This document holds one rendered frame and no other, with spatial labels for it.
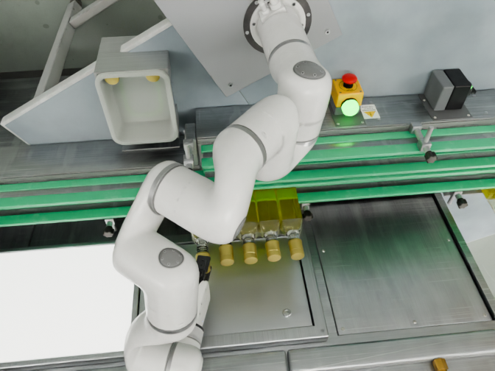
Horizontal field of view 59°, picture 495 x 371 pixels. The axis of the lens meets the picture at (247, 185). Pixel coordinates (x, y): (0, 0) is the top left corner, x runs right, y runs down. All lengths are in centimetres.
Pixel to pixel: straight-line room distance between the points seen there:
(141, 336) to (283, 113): 44
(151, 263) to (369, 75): 83
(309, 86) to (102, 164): 68
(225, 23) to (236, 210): 53
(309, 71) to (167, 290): 43
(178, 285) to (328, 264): 70
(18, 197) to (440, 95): 114
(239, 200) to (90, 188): 69
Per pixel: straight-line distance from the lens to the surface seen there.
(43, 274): 132
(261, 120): 68
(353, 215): 139
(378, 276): 129
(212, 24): 102
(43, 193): 127
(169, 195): 65
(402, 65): 128
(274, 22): 96
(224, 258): 106
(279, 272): 121
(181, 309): 69
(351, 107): 118
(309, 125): 81
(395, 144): 120
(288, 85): 78
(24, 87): 203
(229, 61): 107
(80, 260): 130
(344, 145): 116
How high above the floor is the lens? 171
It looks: 41 degrees down
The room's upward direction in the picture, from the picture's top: 173 degrees clockwise
